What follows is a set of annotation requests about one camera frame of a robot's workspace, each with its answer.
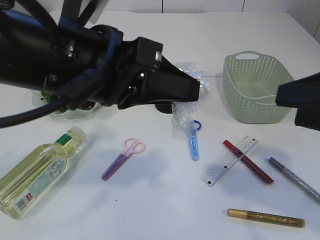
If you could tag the blue scissors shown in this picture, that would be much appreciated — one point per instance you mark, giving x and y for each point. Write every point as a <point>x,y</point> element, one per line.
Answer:
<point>192,135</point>

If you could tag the silver glitter pen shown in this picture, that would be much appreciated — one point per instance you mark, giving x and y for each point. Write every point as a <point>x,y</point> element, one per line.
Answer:
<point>296,180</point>

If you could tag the red glitter pen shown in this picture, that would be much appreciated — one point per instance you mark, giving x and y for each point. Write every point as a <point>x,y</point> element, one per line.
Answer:
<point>249,163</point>

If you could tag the purple grape bunch with leaf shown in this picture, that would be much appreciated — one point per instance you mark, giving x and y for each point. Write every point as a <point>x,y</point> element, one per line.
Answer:
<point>50,97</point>

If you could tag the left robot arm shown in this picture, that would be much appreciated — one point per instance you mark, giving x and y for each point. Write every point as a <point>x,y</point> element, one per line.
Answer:
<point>79,65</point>

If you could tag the pink purple scissors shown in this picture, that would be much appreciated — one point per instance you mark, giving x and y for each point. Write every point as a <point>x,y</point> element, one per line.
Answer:
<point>131,146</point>

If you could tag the yellow oil bottle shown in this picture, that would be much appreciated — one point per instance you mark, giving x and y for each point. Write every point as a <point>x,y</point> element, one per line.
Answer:
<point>38,172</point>

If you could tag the black mesh pen holder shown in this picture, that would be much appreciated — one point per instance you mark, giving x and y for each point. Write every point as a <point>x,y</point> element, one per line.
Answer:
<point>164,108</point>

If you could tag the translucent green wavy plate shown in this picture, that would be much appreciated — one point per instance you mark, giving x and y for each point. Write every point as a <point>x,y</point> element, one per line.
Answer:
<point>69,114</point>

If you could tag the gold glitter pen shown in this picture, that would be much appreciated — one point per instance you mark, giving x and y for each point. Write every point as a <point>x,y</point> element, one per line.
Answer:
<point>266,218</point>

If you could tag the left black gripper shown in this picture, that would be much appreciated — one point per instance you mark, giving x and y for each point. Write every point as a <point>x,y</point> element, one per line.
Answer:
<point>137,75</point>

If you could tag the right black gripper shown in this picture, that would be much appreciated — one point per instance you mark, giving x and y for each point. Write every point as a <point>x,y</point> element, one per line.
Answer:
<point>303,94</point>

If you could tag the clear plastic sheet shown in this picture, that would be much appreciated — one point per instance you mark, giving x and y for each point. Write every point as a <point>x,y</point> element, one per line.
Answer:
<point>182,111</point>

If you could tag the green woven plastic basket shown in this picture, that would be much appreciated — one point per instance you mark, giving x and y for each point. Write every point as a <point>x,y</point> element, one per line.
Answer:
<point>250,84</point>

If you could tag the clear plastic ruler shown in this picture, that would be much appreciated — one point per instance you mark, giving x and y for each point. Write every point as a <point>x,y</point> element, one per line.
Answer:
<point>217,170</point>

